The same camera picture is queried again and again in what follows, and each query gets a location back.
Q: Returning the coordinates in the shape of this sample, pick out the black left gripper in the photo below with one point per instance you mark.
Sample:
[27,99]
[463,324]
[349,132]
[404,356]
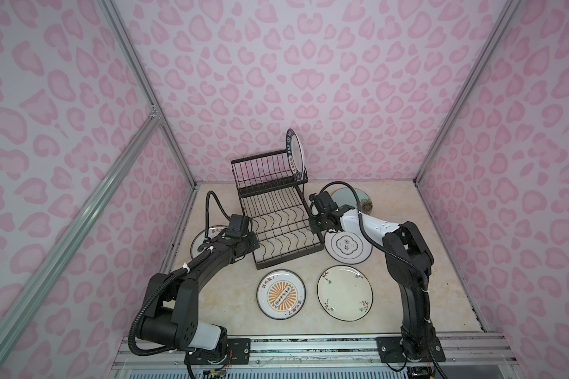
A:
[246,242]

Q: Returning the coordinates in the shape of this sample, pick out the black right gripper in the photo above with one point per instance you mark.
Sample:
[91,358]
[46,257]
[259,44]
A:
[318,223]

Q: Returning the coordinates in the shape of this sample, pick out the white plate quatrefoil emblem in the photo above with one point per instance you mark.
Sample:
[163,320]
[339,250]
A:
[347,248]

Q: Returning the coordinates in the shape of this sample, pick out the dark green rim plate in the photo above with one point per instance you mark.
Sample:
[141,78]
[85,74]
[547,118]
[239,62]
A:
[295,154]

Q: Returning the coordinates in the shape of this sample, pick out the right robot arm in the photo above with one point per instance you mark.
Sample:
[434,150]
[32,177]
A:
[408,258]

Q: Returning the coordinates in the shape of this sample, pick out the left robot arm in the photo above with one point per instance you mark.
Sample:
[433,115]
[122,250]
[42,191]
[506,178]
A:
[169,317]

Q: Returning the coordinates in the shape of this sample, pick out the light blue flower plate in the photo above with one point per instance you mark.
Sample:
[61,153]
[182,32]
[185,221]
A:
[345,196]

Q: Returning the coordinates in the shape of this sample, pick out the orange sunburst plate left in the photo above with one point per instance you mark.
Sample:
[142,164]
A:
[199,240]

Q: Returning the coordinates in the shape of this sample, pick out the orange sunburst plate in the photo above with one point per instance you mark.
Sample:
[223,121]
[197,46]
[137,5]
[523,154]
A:
[281,294]
[199,240]

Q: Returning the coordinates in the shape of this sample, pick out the orange sunburst plate centre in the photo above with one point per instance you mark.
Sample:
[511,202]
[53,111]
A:
[281,294]

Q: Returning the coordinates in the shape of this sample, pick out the cream floral rim plate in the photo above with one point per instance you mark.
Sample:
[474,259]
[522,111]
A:
[345,293]

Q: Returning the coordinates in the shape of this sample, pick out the black wire dish rack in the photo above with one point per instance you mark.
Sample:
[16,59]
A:
[271,194]

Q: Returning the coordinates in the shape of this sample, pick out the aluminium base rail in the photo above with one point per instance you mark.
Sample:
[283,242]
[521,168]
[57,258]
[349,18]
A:
[458,354]

